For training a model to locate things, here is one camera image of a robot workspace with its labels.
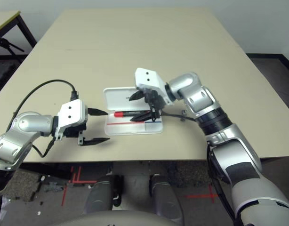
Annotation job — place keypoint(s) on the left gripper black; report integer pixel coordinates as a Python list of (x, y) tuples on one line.
[(72, 132)]

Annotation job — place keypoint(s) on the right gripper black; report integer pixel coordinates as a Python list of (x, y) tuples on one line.
[(155, 101)]

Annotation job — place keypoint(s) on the black marker with red cap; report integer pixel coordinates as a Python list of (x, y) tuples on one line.
[(118, 114)]

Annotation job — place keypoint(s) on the white plastic pencil case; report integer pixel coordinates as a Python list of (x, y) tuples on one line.
[(125, 128)]

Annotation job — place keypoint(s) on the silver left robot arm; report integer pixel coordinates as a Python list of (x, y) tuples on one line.
[(29, 122)]

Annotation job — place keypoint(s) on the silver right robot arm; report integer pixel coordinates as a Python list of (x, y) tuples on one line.
[(201, 99)]

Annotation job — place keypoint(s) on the black table base bar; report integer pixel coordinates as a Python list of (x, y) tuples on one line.
[(45, 170)]

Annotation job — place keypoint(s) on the grey left robot leg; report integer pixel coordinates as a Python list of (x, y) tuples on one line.
[(99, 194)]

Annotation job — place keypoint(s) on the grey robot leg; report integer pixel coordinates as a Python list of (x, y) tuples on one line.
[(99, 194), (164, 195)]

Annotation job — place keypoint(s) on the grey foam scrap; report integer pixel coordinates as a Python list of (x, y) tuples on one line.
[(52, 187)]

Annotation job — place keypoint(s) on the grey right robot leg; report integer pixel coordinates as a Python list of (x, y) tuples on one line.
[(164, 195)]

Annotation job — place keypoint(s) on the grey robot torso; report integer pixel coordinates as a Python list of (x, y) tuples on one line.
[(128, 219)]

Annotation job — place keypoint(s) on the black tripod stand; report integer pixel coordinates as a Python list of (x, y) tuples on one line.
[(3, 42)]

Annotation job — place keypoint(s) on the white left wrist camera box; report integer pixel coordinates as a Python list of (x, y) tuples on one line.
[(71, 113)]

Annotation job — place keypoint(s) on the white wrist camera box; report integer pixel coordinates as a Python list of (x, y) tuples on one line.
[(146, 78), (71, 113)]

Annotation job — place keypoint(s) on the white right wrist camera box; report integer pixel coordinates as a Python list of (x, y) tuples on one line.
[(146, 78)]

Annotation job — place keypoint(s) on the side table with black frame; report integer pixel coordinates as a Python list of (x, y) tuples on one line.
[(5, 22)]

